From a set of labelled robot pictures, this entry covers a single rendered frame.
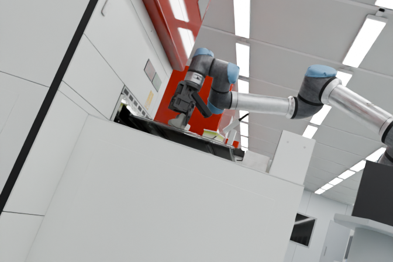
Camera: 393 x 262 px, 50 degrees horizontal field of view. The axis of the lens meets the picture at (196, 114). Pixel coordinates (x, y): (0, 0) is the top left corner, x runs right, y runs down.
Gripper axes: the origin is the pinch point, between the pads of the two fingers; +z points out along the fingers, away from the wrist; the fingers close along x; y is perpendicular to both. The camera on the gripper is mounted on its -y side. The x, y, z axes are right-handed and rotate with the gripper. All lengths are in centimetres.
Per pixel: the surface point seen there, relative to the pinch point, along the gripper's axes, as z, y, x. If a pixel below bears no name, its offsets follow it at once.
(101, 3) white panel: -15, 45, 46
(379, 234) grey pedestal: 12, -57, 48
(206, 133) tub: -9.6, -18.3, -22.3
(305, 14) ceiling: -183, -124, -171
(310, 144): -3, -21, 55
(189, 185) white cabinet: 20, 6, 47
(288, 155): 2, -16, 52
